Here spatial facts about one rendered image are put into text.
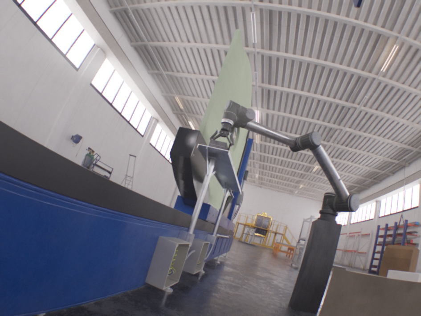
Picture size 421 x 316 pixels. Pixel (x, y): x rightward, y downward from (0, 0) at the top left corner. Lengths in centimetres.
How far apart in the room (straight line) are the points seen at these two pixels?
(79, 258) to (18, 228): 31
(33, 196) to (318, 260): 256
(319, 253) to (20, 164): 262
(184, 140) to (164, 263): 105
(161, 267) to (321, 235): 183
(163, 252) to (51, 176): 91
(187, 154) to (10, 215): 155
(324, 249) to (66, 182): 249
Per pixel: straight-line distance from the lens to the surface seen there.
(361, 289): 192
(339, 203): 272
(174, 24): 1115
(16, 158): 65
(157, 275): 146
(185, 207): 265
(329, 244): 274
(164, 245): 143
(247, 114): 200
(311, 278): 272
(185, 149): 196
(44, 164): 70
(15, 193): 64
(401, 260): 251
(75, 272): 92
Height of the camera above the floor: 67
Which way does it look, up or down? 16 degrees up
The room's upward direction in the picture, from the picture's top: 18 degrees clockwise
